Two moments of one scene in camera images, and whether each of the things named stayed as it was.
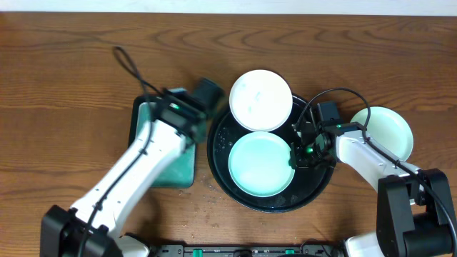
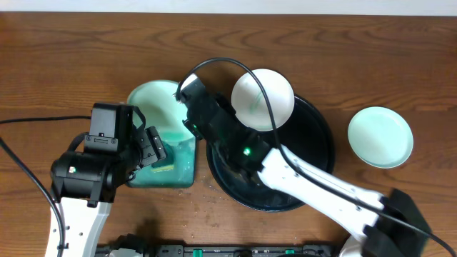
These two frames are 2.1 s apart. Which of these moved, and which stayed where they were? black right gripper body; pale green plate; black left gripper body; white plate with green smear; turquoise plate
Moved: black left gripper body; turquoise plate; black right gripper body
Stayed: white plate with green smear; pale green plate
